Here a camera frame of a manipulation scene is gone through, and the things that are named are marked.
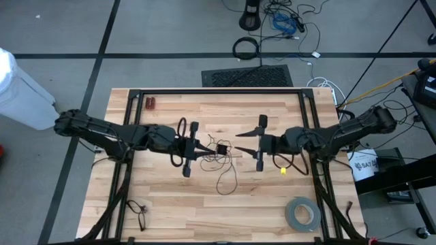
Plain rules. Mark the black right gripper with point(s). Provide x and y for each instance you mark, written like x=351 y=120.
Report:
x=274 y=144

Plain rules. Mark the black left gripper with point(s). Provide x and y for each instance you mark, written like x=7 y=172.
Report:
x=187 y=149

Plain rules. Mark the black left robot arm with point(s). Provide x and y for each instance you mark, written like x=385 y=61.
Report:
x=102 y=131

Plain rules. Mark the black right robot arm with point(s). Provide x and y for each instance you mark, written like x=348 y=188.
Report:
x=340 y=136

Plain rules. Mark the black perforated floor mat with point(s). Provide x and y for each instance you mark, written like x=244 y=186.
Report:
x=272 y=76

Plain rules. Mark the small red ridged block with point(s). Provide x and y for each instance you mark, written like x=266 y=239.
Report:
x=150 y=103

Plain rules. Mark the grey tape roll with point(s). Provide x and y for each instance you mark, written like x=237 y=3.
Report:
x=289 y=217

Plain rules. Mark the white power strip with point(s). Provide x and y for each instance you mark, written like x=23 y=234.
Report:
x=334 y=97

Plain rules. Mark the small white adapter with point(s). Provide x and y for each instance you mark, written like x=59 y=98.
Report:
x=315 y=54

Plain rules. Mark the white paper label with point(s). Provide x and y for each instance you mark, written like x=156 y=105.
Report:
x=361 y=166

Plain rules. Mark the black cylindrical stand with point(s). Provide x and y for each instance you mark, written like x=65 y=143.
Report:
x=250 y=20

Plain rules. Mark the black power strip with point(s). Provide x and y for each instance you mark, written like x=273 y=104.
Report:
x=299 y=24

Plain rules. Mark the grey side desk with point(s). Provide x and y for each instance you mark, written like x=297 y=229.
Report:
x=422 y=119

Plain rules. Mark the white plastic bin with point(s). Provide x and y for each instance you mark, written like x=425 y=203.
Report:
x=24 y=98

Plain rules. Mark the black caster wheel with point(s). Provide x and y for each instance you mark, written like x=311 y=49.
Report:
x=423 y=232

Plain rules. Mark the black cart frame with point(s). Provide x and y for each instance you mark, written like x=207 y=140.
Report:
x=391 y=177

